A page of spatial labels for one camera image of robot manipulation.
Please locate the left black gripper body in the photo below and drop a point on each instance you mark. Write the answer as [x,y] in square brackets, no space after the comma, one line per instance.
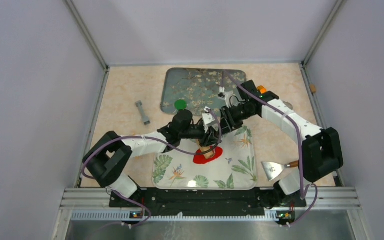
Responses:
[199,133]

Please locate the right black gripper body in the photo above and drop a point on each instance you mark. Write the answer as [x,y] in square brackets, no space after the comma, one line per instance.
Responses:
[234,116]

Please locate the wooden rolling pin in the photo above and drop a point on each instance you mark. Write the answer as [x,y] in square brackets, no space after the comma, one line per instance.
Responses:
[207,152]

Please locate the red dough piece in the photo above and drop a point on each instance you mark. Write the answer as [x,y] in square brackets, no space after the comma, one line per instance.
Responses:
[202,160]

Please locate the white leaf pattern tray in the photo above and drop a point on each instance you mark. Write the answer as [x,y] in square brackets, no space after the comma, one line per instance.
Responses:
[236,169]

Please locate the small round metal cup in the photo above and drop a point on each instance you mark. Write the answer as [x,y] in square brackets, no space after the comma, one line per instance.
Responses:
[289,105]

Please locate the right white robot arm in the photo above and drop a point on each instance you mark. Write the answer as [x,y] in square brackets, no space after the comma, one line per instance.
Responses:
[319,149]

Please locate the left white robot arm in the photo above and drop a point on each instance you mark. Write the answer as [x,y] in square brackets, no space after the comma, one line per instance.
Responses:
[107,159]

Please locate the green dough disc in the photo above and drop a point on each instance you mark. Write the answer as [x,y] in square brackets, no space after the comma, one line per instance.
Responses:
[180,104]

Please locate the orange toy carrot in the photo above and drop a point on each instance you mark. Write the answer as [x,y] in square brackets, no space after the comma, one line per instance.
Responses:
[261,89]

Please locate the teal blossom pattern tray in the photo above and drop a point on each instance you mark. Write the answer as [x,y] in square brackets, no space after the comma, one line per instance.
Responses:
[198,87]

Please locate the grey dumbbell shaped tool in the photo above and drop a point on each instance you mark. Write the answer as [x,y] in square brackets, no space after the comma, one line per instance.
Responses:
[145,119]

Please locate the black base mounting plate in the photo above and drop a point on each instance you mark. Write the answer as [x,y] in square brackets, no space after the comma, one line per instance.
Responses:
[209,203]

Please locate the small wooden block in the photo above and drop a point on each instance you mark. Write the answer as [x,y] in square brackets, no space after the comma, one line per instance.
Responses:
[312,88]

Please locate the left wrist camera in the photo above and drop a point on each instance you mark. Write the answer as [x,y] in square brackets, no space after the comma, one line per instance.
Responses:
[208,118]

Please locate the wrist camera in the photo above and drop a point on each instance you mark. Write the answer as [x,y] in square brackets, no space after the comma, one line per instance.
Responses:
[225,96]
[208,118]

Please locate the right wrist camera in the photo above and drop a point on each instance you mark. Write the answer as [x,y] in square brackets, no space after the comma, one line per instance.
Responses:
[225,96]

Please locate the metal scraper wooden handle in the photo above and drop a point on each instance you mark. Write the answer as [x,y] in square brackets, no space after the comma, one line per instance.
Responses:
[274,169]

